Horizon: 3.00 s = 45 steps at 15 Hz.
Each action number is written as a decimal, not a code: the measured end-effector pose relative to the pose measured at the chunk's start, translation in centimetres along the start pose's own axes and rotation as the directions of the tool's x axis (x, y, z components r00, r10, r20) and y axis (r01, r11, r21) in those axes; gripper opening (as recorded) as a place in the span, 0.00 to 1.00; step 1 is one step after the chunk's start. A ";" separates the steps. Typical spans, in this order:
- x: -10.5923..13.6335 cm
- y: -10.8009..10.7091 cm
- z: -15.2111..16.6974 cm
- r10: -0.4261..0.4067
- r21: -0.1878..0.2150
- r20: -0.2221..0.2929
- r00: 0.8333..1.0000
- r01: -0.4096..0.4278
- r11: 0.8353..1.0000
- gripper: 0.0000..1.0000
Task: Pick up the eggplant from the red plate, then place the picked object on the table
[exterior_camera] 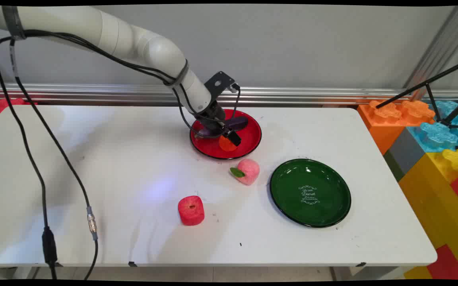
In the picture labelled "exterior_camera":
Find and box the grey giant building block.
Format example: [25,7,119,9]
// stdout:
[383,126,428,182]

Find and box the orange giant building block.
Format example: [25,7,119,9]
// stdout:
[357,99,436,156]

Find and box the pink toy peach with leaf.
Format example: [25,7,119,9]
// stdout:
[230,158,260,186]

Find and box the black cable with black plug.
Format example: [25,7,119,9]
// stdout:
[0,37,59,280]

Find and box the purple toy eggplant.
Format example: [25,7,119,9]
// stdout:
[199,116,249,138]

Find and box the red plate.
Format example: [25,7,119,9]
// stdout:
[190,109,262,160]

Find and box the red toy apple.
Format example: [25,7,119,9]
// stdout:
[178,195,205,226]

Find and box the yellow giant building block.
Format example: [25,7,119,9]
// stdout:
[398,148,458,280]

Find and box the red studded building block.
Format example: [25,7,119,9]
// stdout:
[0,97,38,124]

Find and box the black cable with silver connector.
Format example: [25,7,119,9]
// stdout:
[10,38,99,280]

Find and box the large red building block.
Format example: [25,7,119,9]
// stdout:
[425,244,458,280]

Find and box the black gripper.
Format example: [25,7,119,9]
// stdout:
[194,100,242,147]

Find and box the black tripod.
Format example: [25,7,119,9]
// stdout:
[375,58,458,129]

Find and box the green plate with white print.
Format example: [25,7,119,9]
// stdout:
[269,158,352,228]

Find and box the horizontal aluminium rail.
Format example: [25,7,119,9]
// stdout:
[0,83,458,107]

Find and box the blue giant building block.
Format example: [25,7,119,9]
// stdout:
[406,100,458,153]

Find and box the orange toy fruit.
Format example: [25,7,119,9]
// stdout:
[219,135,238,152]

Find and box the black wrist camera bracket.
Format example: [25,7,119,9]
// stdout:
[204,71,241,97]

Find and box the black wrist cable bundle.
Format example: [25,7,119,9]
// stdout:
[22,29,241,139]

